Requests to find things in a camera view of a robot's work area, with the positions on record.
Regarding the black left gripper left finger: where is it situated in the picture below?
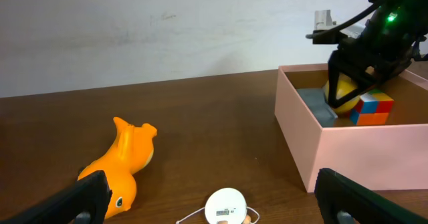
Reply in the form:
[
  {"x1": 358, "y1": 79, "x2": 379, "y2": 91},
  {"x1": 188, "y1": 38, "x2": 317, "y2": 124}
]
[{"x1": 1, "y1": 171, "x2": 112, "y2": 223}]

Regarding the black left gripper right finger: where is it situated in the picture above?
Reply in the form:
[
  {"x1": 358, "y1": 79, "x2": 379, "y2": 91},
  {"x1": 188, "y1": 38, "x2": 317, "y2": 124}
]
[{"x1": 314, "y1": 168, "x2": 427, "y2": 224}]

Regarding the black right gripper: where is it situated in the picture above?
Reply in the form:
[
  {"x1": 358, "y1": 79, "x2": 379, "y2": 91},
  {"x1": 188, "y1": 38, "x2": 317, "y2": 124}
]
[{"x1": 327, "y1": 3, "x2": 428, "y2": 110}]

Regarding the yellow grey ball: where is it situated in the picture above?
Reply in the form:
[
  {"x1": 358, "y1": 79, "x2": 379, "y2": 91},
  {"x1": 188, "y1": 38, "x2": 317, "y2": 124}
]
[{"x1": 322, "y1": 76, "x2": 359, "y2": 115}]

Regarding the colourful puzzle cube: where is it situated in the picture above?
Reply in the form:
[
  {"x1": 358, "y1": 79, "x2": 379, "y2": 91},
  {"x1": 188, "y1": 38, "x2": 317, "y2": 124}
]
[{"x1": 350, "y1": 89, "x2": 395, "y2": 126}]

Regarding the yellow grey toy truck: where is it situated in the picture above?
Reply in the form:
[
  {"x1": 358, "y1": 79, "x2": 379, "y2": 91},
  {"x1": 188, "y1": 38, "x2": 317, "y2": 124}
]
[{"x1": 297, "y1": 88, "x2": 338, "y2": 128}]

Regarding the orange rubber fish toy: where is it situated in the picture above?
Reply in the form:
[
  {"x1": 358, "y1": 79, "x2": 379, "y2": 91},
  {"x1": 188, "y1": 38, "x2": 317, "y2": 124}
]
[{"x1": 78, "y1": 117, "x2": 157, "y2": 219}]

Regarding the white wooden paddle toy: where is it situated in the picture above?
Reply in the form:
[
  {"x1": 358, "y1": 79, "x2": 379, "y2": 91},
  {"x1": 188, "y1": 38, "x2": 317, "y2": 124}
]
[{"x1": 175, "y1": 187, "x2": 260, "y2": 224}]

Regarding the pink cardboard box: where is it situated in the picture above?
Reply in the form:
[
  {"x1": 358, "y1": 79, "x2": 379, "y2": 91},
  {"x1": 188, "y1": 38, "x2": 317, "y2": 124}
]
[{"x1": 275, "y1": 64, "x2": 427, "y2": 193}]

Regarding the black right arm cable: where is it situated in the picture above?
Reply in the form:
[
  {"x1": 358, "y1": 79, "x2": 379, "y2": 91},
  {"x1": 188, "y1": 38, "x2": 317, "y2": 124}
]
[{"x1": 305, "y1": 0, "x2": 395, "y2": 41}]

